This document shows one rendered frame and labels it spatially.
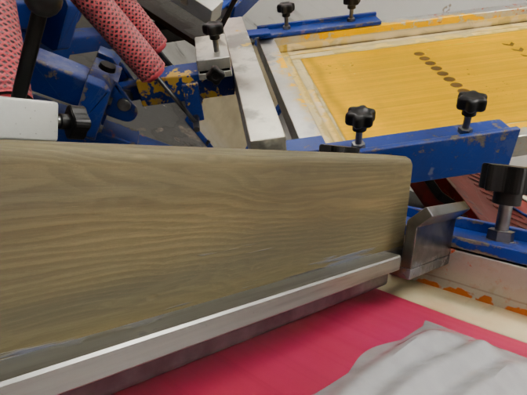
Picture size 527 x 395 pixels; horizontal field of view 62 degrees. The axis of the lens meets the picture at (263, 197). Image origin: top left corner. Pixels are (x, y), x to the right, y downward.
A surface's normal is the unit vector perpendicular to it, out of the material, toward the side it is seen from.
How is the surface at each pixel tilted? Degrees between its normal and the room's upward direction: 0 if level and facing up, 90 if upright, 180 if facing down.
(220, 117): 78
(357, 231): 56
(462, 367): 7
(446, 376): 2
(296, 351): 32
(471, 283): 90
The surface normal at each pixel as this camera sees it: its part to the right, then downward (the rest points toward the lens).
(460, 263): -0.69, 0.05
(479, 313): 0.09, -0.98
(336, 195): 0.73, 0.15
